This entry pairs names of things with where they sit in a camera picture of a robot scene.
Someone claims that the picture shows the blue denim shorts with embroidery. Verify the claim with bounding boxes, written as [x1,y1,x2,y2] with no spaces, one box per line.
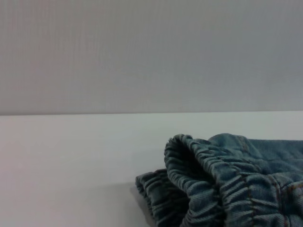
[135,133,303,227]

